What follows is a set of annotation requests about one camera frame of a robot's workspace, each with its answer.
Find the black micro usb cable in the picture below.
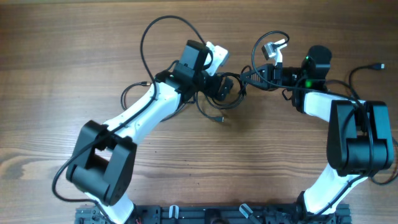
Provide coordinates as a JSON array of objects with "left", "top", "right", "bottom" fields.
[{"left": 194, "top": 65, "right": 252, "bottom": 123}]

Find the black cable round plug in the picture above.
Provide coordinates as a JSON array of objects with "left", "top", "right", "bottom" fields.
[{"left": 323, "top": 62, "right": 398, "bottom": 186}]

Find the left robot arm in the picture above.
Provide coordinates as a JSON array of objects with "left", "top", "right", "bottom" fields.
[{"left": 65, "top": 70, "right": 233, "bottom": 223}]

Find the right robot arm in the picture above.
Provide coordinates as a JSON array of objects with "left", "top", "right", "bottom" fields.
[{"left": 241, "top": 61, "right": 394, "bottom": 223}]

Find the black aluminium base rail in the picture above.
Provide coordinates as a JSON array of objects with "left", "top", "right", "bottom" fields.
[{"left": 74, "top": 204, "right": 352, "bottom": 224}]

